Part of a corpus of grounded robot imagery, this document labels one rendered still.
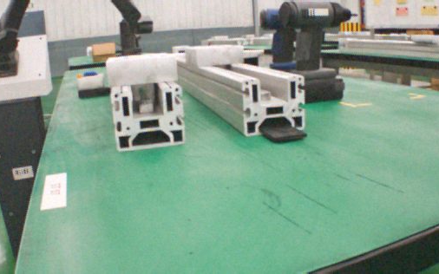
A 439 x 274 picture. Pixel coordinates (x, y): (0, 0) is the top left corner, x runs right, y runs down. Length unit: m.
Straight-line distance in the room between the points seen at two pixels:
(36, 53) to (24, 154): 0.37
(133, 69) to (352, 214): 0.41
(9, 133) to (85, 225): 1.09
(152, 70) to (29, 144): 0.87
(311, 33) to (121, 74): 0.43
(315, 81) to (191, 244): 0.61
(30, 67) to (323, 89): 1.01
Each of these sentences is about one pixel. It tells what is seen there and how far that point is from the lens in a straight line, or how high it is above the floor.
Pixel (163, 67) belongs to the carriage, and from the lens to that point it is 0.63.
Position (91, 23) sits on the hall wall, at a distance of 12.30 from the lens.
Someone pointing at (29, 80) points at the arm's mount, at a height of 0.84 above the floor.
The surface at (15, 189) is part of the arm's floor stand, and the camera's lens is 1.49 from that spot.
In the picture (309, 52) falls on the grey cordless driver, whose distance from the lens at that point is 0.87.
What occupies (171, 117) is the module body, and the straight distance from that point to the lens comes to 0.57.
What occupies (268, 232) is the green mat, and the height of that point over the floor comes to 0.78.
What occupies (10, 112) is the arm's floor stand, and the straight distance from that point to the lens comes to 1.42.
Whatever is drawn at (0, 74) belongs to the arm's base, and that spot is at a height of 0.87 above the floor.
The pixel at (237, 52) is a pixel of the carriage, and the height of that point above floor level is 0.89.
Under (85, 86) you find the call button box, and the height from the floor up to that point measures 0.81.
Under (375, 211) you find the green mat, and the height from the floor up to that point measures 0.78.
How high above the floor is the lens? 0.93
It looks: 14 degrees down
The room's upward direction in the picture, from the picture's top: 3 degrees counter-clockwise
